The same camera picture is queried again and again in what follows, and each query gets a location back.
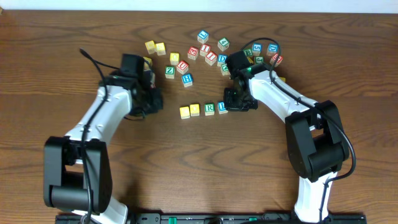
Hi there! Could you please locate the blue l block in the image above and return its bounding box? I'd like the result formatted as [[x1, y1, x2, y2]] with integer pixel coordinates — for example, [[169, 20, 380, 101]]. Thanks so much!
[[218, 101, 228, 114], [197, 30, 209, 44]]

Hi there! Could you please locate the green R block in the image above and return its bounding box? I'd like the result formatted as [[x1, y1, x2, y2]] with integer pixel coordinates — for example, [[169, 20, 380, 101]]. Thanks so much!
[[205, 103, 215, 116]]

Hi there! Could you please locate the yellow C block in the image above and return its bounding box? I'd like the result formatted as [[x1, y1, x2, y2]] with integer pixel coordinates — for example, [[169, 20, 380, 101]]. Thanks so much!
[[180, 106, 190, 119]]

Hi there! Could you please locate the yellow O block front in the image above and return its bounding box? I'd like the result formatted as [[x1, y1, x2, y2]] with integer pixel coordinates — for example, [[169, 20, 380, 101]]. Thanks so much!
[[190, 104, 200, 116]]

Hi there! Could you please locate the yellow o block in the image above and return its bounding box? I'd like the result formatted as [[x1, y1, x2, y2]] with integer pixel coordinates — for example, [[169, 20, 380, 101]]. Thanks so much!
[[190, 104, 200, 116], [170, 52, 180, 65]]

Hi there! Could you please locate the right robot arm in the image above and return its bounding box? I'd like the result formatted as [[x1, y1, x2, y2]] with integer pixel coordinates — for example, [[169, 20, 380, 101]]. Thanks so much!
[[223, 51, 349, 223]]

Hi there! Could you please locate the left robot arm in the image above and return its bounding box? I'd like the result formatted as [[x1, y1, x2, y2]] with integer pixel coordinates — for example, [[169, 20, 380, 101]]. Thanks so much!
[[43, 54, 163, 223]]

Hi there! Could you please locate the green N block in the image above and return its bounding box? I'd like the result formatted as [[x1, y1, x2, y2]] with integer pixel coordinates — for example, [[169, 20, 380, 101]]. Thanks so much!
[[220, 63, 230, 76]]

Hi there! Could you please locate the green Z block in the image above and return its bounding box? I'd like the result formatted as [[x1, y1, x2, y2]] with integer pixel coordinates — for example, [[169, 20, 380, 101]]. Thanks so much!
[[165, 66, 175, 79]]

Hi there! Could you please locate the blue d block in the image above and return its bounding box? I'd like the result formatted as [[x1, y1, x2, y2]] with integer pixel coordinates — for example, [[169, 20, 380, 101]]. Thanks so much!
[[266, 44, 279, 57], [217, 54, 228, 67]]

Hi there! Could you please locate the green J block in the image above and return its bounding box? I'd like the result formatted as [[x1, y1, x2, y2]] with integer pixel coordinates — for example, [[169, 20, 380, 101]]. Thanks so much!
[[254, 56, 264, 64]]

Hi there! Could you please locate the blue H block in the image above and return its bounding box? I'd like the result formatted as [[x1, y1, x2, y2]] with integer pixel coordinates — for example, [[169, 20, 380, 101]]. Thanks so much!
[[182, 73, 193, 88]]

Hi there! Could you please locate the red I block front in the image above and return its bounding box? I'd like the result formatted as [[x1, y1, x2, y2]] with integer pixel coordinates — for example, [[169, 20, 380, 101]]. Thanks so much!
[[205, 51, 218, 66]]

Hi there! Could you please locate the red i block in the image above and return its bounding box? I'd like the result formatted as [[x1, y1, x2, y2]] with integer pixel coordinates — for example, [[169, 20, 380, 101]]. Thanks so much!
[[200, 44, 211, 57], [205, 51, 218, 66]]

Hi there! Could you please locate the green B block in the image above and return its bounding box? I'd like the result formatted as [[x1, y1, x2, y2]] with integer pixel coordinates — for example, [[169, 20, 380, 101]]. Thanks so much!
[[243, 49, 253, 57]]

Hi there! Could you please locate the red U block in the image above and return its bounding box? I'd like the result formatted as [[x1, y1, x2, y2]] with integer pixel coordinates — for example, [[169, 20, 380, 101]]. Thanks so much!
[[176, 60, 189, 75]]

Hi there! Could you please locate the yellow block back left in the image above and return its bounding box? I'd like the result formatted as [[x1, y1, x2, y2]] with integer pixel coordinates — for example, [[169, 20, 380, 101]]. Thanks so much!
[[145, 40, 156, 54]]

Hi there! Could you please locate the yellow block back right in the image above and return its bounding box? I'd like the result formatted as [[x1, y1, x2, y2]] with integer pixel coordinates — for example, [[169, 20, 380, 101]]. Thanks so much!
[[155, 42, 166, 56]]

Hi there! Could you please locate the green 4 block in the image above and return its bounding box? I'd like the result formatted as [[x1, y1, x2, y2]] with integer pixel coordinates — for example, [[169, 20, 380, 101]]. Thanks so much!
[[218, 37, 230, 52]]

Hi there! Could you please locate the blue 5 block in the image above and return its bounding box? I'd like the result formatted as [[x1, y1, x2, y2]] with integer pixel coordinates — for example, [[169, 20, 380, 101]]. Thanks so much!
[[251, 43, 262, 57]]

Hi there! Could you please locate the red M block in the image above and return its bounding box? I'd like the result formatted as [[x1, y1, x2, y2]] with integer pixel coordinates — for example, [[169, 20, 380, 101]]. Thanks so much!
[[270, 54, 284, 67]]

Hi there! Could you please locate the red I block back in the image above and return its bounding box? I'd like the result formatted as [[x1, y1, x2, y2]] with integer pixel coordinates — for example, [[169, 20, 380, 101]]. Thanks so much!
[[200, 44, 211, 57]]

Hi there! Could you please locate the red E block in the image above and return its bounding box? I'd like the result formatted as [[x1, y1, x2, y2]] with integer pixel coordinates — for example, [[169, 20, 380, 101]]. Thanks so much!
[[187, 47, 199, 60]]

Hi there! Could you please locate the blue D block right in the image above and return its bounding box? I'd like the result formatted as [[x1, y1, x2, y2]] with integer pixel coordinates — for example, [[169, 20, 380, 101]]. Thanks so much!
[[266, 44, 279, 57]]

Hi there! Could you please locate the blue L block back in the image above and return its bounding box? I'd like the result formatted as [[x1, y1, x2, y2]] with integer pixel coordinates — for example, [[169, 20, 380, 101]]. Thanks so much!
[[197, 30, 209, 44]]

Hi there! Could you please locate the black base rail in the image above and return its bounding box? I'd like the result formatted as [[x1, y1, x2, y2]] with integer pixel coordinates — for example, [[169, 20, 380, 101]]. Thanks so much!
[[55, 212, 368, 224]]

